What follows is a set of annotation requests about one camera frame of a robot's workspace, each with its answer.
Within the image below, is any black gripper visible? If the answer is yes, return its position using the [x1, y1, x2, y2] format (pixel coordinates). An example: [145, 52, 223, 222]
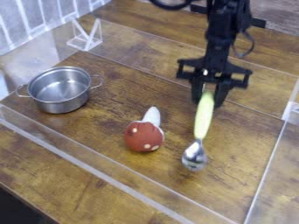
[176, 44, 252, 108]

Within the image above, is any green handled metal spoon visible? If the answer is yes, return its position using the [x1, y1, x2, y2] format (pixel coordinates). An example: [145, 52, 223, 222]
[181, 91, 213, 171]

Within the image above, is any small steel pot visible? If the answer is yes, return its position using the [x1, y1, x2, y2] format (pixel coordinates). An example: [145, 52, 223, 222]
[15, 66, 104, 114]

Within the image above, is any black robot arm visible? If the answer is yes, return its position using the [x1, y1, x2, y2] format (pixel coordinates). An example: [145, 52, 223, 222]
[176, 0, 252, 109]

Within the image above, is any red white toy mushroom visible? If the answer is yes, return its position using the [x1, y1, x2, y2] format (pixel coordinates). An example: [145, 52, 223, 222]
[124, 107, 164, 152]

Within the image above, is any black bar on table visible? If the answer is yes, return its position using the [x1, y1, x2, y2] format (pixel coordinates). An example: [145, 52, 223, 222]
[191, 4, 267, 28]

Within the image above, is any clear acrylic stand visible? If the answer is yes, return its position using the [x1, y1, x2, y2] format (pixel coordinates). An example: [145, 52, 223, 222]
[67, 18, 103, 52]

